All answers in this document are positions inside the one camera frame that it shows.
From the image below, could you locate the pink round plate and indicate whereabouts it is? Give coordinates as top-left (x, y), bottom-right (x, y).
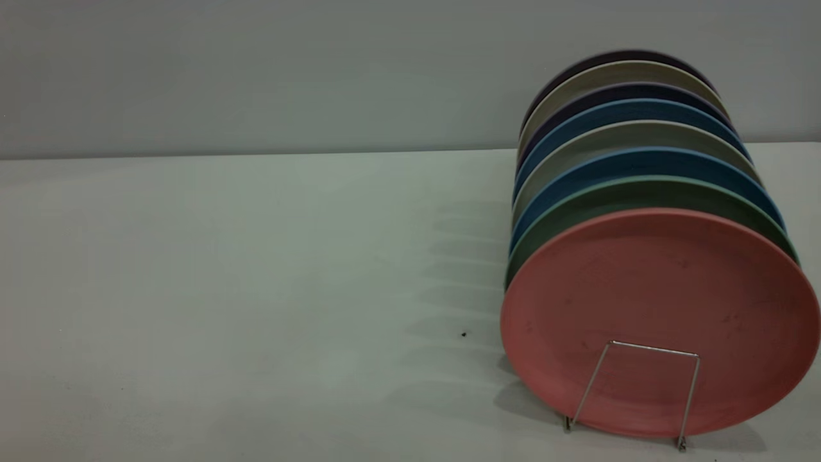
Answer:
top-left (500, 207), bottom-right (821, 438)

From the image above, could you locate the metal wire plate rack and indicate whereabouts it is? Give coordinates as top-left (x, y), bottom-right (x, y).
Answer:
top-left (563, 340), bottom-right (701, 452)

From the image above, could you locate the beige round plate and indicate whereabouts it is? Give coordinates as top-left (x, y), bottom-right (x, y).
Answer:
top-left (512, 121), bottom-right (764, 225)
top-left (518, 61), bottom-right (729, 155)

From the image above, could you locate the dark plum round plate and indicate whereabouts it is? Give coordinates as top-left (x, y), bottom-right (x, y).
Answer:
top-left (521, 50), bottom-right (718, 132)

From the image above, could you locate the green round plate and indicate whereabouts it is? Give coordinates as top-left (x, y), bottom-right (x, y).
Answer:
top-left (504, 176), bottom-right (800, 289)

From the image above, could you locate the blue round plate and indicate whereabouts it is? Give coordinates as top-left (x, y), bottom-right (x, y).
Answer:
top-left (510, 148), bottom-right (786, 254)
top-left (513, 98), bottom-right (752, 203)

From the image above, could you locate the purple round plate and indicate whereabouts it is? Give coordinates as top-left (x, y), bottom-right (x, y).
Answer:
top-left (516, 82), bottom-right (732, 171)

